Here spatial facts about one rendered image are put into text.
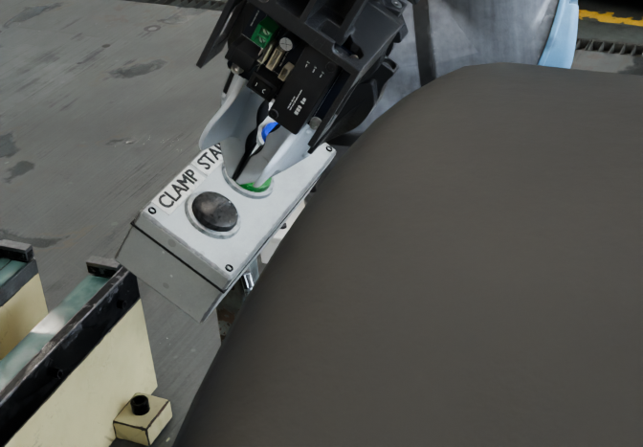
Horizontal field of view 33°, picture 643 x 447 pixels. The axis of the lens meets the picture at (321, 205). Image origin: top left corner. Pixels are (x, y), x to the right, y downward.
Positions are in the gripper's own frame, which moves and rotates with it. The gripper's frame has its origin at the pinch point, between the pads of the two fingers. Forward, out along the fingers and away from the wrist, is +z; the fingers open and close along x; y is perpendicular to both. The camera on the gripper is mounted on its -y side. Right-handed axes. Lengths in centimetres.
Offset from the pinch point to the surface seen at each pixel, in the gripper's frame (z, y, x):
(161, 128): 50, -56, -20
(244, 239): 5.9, -0.3, 2.3
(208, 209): 5.0, 0.3, -0.6
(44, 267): 48, -24, -16
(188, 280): 8.2, 3.1, 1.1
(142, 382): 34.4, -9.1, 0.3
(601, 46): 109, -283, 38
